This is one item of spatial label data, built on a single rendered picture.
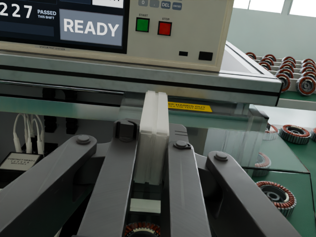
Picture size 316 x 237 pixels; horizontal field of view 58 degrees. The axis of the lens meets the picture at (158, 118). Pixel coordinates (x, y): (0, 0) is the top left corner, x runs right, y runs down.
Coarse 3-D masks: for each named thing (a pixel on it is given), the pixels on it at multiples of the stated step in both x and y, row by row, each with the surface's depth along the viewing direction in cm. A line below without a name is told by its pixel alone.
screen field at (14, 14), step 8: (0, 8) 47; (8, 8) 47; (16, 8) 47; (24, 8) 47; (32, 8) 47; (0, 16) 47; (8, 16) 47; (16, 16) 47; (24, 16) 47; (32, 16) 47
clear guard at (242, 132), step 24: (144, 96) 50; (168, 96) 52; (192, 120) 43; (216, 120) 44; (240, 120) 45; (264, 120) 46; (192, 144) 37; (216, 144) 37; (240, 144) 38; (264, 144) 39; (264, 168) 33; (288, 168) 34; (144, 192) 31; (264, 192) 32; (288, 192) 33; (312, 192) 33; (144, 216) 30; (288, 216) 32; (312, 216) 32
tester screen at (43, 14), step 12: (0, 0) 46; (12, 0) 46; (24, 0) 46; (36, 0) 46; (48, 0) 46; (36, 12) 47; (48, 12) 47; (96, 12) 47; (108, 12) 47; (120, 12) 47; (36, 24) 48; (48, 24) 48; (12, 36) 49; (24, 36) 49; (36, 36) 49; (48, 36) 49; (120, 48) 50
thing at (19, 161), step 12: (24, 144) 63; (48, 144) 64; (12, 156) 54; (24, 156) 55; (36, 156) 55; (0, 168) 51; (12, 168) 51; (24, 168) 52; (0, 180) 51; (12, 180) 51
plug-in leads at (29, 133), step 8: (16, 120) 56; (24, 120) 58; (32, 120) 59; (40, 120) 58; (32, 128) 61; (16, 136) 57; (32, 136) 62; (40, 136) 59; (16, 144) 57; (32, 144) 62; (40, 144) 57; (40, 152) 58
